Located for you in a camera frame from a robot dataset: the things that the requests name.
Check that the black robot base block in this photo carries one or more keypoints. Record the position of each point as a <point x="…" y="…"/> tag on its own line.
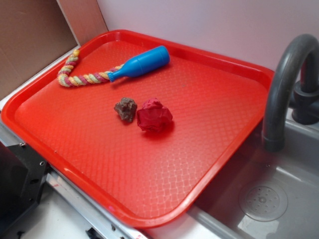
<point x="22" y="175"/>

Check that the crumpled red paper ball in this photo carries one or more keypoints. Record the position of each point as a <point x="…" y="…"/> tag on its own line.
<point x="153" y="116"/>

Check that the brown rock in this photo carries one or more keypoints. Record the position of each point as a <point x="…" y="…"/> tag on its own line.
<point x="126" y="109"/>

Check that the red plastic tray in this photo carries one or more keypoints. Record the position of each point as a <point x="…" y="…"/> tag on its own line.
<point x="145" y="179"/>

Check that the grey toy sink basin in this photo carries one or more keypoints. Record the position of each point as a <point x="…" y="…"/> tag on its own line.
<point x="265" y="195"/>

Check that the grey sink faucet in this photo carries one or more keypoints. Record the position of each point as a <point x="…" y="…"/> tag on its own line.
<point x="295" y="85"/>

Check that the brown cardboard panel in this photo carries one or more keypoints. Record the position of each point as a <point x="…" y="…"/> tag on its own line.
<point x="35" y="33"/>

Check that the blue bottle rope toy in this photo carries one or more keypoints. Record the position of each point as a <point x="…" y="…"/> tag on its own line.
<point x="134" y="67"/>

